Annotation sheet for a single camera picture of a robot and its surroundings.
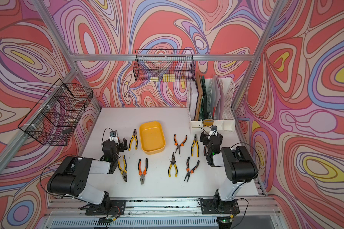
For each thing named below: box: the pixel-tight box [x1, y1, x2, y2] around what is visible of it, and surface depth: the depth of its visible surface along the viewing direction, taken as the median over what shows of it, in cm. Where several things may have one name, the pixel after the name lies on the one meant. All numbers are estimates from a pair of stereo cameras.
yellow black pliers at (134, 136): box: [128, 129, 139, 151], surface depth 101 cm
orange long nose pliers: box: [173, 133, 188, 155], surface depth 100 cm
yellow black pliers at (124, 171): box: [117, 154, 128, 183], surface depth 87 cm
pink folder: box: [211, 74, 226, 121], surface depth 92 cm
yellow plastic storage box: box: [139, 121, 166, 155], surface depth 103 cm
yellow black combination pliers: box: [190, 134, 200, 158], surface depth 98 cm
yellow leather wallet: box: [202, 119, 215, 127], surface depth 100 cm
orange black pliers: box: [138, 158, 149, 185], surface depth 88 cm
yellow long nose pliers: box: [168, 152, 179, 178], surface depth 89 cm
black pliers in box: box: [183, 156, 200, 183], surface depth 88 cm
